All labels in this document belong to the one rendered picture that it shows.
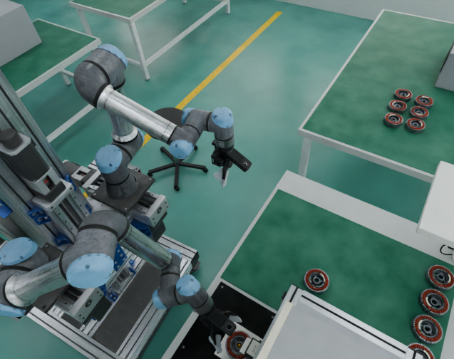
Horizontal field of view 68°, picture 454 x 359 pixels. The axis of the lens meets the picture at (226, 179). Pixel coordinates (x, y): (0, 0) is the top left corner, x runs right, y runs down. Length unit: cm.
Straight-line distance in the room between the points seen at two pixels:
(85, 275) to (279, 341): 55
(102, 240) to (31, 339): 178
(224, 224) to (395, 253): 133
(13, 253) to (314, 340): 103
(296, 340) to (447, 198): 84
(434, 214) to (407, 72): 169
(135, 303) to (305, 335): 147
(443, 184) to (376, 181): 157
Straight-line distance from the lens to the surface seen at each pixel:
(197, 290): 126
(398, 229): 194
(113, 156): 153
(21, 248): 141
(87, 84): 126
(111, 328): 232
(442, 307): 179
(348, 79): 277
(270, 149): 318
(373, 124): 242
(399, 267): 183
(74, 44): 360
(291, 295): 126
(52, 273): 115
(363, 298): 172
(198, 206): 281
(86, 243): 104
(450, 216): 148
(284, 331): 102
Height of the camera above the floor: 230
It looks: 51 degrees down
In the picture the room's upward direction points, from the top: 6 degrees counter-clockwise
